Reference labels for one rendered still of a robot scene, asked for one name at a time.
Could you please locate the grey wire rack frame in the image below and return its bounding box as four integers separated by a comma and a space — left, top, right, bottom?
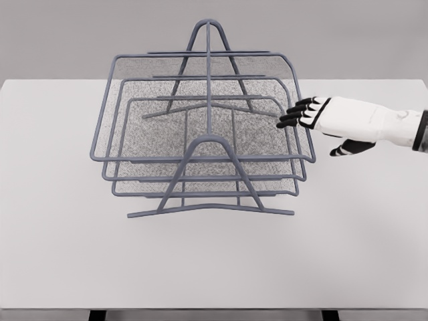
126, 19, 296, 219

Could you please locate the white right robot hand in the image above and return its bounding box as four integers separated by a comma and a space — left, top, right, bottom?
276, 96, 381, 158

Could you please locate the grey mesh folder tray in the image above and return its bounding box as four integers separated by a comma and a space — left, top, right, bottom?
101, 77, 307, 183
89, 51, 317, 165
111, 96, 299, 199

